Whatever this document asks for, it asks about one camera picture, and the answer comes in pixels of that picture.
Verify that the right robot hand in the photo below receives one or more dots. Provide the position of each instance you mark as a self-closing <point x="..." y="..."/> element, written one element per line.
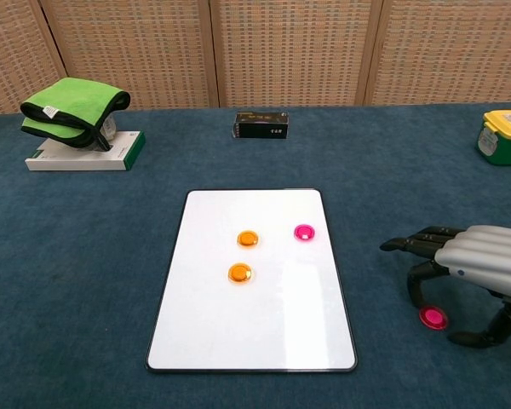
<point x="489" y="255"/>

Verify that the pink round magnet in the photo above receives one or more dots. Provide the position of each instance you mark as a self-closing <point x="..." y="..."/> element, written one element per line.
<point x="434" y="318"/>
<point x="304" y="232"/>

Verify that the orange round magnet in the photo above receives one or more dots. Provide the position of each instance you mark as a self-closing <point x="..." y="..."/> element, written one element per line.
<point x="239" y="273"/>
<point x="247" y="238"/>

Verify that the green jar with yellow lid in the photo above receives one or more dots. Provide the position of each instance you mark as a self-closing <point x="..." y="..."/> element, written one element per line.
<point x="504" y="142"/>

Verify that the woven folding screen panel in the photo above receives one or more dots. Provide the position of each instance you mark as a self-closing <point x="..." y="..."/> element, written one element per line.
<point x="451" y="51"/>
<point x="8" y="55"/>
<point x="294" y="51"/>
<point x="132" y="51"/>

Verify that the white magnetic board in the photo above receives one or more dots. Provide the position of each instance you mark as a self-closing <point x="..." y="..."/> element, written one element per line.
<point x="251" y="324"/>

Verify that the black cardboard box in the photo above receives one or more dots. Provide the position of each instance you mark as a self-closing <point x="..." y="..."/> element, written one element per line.
<point x="261" y="126"/>

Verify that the white and green box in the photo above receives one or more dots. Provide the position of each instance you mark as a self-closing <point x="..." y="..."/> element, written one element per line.
<point x="81" y="161"/>

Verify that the blue table cover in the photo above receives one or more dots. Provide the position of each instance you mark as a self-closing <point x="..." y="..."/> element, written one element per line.
<point x="68" y="255"/>

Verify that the green microfiber towel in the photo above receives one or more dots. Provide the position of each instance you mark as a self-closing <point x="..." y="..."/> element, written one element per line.
<point x="68" y="102"/>

